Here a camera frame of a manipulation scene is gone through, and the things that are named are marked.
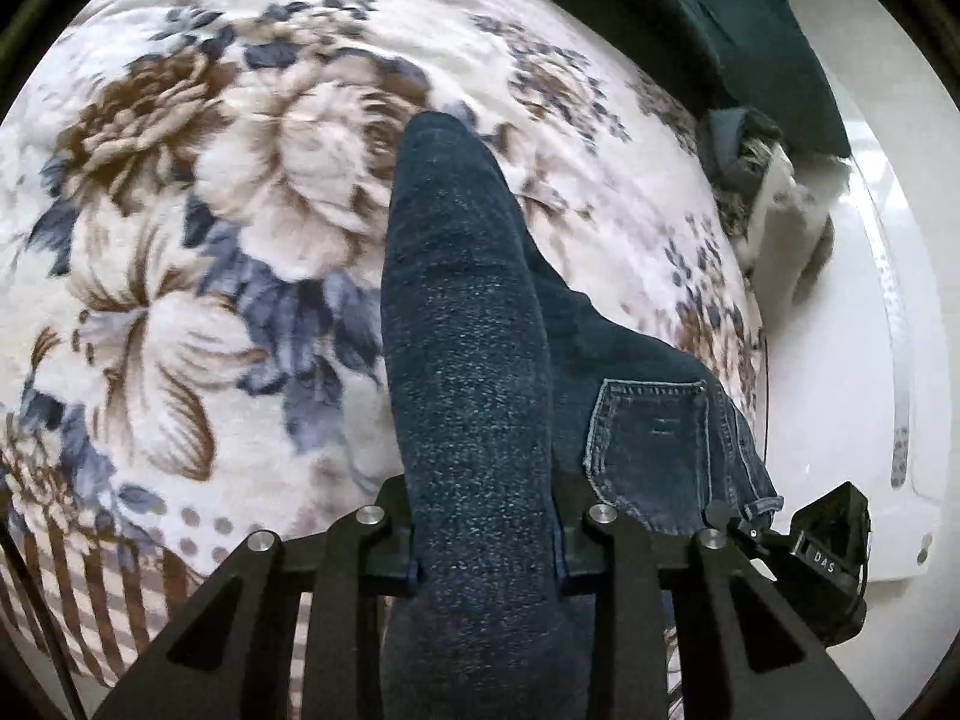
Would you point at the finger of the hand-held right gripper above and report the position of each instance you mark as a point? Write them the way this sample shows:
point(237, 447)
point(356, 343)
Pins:
point(750, 540)

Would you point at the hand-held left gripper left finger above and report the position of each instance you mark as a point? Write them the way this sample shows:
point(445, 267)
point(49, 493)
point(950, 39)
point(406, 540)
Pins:
point(352, 562)

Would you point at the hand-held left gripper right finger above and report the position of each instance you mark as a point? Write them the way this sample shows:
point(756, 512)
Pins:
point(637, 577)

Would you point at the dark blue jeans pants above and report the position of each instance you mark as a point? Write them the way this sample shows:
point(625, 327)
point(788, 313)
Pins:
point(465, 390)

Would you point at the white headboard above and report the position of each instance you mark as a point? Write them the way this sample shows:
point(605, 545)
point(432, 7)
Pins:
point(840, 315)

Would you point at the grey clothes pile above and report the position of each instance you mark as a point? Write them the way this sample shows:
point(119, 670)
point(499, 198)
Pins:
point(780, 195)

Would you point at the floral blanket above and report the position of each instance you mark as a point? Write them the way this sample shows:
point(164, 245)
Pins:
point(225, 240)

